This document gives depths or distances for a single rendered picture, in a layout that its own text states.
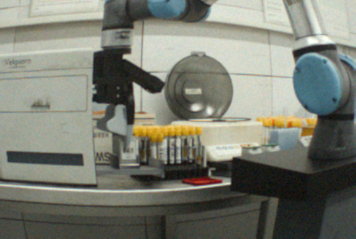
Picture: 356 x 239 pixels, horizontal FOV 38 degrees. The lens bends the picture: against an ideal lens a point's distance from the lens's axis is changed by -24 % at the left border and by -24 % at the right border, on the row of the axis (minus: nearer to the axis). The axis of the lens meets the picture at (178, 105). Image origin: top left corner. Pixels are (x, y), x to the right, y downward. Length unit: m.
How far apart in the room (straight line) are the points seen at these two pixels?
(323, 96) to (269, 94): 1.25
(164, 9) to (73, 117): 0.29
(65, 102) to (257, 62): 1.14
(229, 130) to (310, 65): 0.76
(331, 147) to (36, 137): 0.64
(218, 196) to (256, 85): 0.92
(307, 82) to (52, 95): 0.54
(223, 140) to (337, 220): 0.72
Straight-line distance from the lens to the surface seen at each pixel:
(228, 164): 1.52
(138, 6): 1.30
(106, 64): 1.34
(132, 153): 1.36
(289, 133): 1.71
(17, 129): 1.25
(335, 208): 1.19
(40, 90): 1.26
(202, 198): 1.39
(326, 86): 1.06
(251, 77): 2.26
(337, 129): 1.21
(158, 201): 1.34
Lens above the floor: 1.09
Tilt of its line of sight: 1 degrees down
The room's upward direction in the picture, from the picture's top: straight up
